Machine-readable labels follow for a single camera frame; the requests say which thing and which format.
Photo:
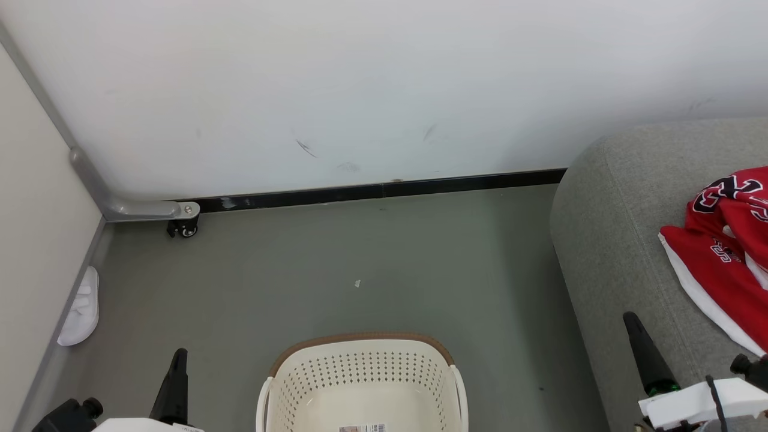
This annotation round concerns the red Bulls basketball jersey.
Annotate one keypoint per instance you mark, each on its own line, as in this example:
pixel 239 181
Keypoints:
pixel 744 210

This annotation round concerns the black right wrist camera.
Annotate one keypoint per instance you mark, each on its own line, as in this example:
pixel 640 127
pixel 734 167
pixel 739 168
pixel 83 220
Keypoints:
pixel 753 372

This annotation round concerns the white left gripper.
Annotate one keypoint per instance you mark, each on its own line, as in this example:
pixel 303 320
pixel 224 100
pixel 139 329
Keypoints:
pixel 138 426

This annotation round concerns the grey fabric sofa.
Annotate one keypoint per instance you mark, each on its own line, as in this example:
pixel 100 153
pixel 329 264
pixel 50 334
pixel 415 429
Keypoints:
pixel 618 240

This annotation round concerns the white slipper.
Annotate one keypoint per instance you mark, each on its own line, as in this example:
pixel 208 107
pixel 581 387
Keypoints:
pixel 83 312

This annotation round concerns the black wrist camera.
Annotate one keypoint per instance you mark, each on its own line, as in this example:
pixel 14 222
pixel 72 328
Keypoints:
pixel 753 372
pixel 66 417

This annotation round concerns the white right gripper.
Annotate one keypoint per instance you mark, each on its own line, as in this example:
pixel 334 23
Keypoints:
pixel 690 405

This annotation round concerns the black baseboard strip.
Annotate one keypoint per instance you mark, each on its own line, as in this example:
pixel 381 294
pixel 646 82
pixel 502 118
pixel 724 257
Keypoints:
pixel 372 192

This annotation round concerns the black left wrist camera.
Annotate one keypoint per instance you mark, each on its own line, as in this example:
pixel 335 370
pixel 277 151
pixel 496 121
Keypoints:
pixel 66 417

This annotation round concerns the red shorts with white trim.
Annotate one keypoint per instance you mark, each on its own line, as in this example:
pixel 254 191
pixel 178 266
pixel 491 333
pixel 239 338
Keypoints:
pixel 714 282

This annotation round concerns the grey metal frame leg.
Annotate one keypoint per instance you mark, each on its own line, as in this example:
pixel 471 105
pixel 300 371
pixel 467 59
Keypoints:
pixel 138 209

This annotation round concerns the white barcode label sticker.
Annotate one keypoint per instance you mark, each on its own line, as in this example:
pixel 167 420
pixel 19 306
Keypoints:
pixel 363 428

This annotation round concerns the black caster wheel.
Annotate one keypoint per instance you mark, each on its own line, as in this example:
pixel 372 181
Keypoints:
pixel 186 228

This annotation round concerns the cream plastic laundry basket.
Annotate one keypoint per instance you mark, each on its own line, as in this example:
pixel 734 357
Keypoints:
pixel 360 372

